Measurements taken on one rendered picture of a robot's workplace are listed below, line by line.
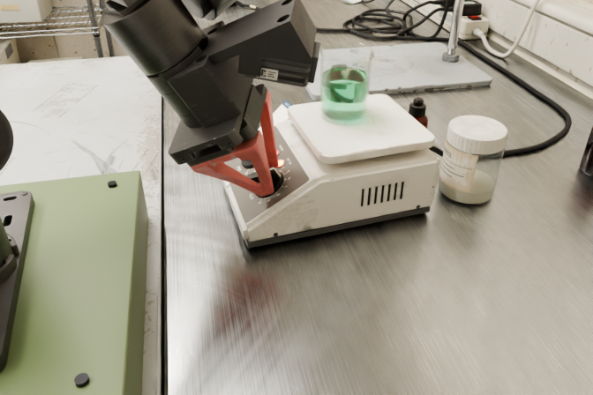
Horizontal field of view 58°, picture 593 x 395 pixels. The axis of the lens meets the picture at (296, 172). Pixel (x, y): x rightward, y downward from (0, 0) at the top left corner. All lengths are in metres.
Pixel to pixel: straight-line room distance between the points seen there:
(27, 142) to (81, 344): 0.44
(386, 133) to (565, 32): 0.51
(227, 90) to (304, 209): 0.15
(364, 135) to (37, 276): 0.31
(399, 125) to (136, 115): 0.40
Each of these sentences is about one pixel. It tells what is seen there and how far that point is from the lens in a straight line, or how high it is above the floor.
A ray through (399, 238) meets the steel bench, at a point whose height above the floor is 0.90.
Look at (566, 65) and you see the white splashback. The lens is 0.97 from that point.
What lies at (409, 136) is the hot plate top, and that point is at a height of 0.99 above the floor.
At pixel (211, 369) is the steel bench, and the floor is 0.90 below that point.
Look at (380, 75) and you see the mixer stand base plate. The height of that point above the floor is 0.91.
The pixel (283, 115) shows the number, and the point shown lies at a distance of 0.69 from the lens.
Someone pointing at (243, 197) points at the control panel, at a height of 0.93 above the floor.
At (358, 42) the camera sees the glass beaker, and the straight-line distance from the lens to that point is 0.56.
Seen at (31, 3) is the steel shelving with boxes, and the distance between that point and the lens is 2.66.
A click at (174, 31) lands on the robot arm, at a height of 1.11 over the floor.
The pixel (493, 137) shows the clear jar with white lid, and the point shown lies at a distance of 0.57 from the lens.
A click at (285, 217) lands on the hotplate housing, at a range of 0.50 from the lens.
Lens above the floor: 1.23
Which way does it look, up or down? 32 degrees down
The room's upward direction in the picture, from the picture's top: straight up
